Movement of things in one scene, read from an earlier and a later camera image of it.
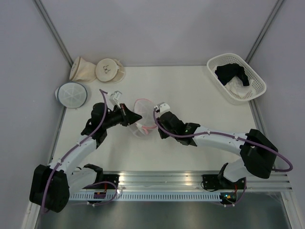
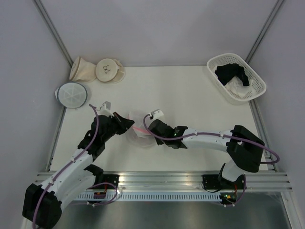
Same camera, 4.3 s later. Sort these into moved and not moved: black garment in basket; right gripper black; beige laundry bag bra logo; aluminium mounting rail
Moved: right gripper black
Not moved: beige laundry bag bra logo; aluminium mounting rail; black garment in basket
